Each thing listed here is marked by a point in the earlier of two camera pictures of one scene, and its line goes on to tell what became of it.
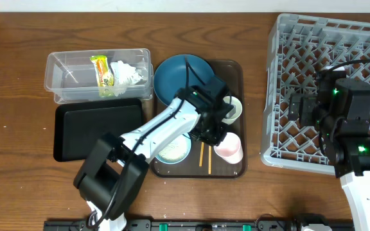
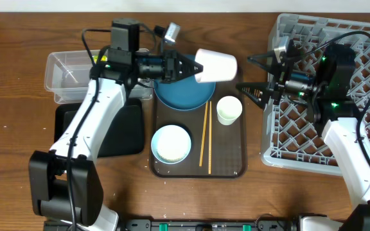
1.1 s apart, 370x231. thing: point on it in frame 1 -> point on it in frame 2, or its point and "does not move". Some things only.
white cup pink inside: (230, 149) -> (218, 67)
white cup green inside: (234, 112) does not move
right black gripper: (308, 101) -> (281, 77)
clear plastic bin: (70, 76) does not move
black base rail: (202, 224) does not move
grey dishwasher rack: (298, 49) does not move
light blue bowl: (176, 151) does not move
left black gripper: (220, 135) -> (166, 68)
